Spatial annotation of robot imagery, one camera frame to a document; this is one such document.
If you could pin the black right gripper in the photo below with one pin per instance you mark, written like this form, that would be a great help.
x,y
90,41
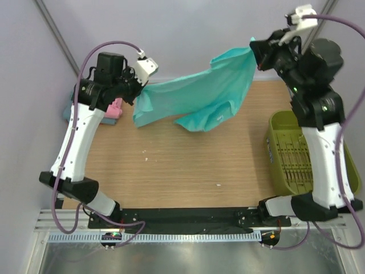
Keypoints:
x,y
264,50

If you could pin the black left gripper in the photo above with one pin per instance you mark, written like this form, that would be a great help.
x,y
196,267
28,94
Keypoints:
x,y
129,73

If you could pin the teal t shirt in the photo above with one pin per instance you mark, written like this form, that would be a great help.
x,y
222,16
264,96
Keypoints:
x,y
202,100

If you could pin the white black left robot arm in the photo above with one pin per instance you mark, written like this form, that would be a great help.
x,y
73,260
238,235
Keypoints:
x,y
67,174

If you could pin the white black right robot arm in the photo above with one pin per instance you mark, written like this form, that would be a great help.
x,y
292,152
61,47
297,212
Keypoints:
x,y
320,114

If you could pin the grey blue folded t shirt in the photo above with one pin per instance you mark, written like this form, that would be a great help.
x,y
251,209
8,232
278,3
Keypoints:
x,y
67,113

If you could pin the olive green plastic basket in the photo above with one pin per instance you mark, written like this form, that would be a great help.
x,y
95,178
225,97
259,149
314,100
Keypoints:
x,y
299,163

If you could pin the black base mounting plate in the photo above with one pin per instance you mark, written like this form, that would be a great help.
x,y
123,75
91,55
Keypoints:
x,y
199,221

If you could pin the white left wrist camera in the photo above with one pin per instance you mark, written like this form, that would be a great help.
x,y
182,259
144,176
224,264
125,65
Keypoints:
x,y
144,67

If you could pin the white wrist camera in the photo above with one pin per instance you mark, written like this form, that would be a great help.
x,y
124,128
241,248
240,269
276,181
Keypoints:
x,y
144,67
297,23

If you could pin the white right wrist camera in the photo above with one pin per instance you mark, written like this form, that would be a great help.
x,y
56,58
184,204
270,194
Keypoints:
x,y
297,23

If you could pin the aluminium frame rail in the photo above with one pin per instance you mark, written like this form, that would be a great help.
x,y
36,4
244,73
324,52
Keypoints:
x,y
91,220

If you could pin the white slotted cable duct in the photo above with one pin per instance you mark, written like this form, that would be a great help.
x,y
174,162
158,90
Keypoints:
x,y
113,237

